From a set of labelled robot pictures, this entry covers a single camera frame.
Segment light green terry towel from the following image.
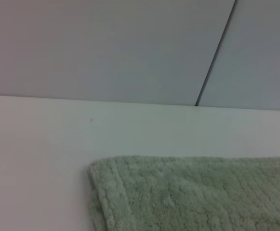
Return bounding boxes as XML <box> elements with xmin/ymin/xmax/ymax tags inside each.
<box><xmin>88</xmin><ymin>155</ymin><xmax>280</xmax><ymax>231</ymax></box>

